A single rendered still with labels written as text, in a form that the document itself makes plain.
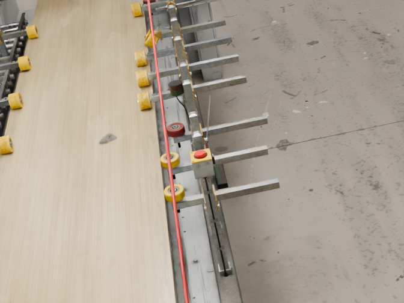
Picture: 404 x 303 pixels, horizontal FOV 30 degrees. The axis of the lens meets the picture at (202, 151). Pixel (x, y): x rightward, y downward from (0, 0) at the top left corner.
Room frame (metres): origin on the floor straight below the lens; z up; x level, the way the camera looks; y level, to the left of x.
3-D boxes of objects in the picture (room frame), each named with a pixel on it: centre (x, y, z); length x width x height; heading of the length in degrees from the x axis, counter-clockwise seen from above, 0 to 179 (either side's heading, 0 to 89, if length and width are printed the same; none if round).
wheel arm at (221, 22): (3.98, -0.10, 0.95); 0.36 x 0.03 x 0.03; 90
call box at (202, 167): (2.18, 0.01, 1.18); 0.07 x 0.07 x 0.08; 0
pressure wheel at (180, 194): (2.48, 0.14, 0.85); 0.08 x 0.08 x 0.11
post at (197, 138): (2.44, 0.01, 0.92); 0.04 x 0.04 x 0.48; 0
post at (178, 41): (3.44, 0.00, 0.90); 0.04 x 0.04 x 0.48; 0
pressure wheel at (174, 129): (2.98, 0.10, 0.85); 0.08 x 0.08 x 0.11
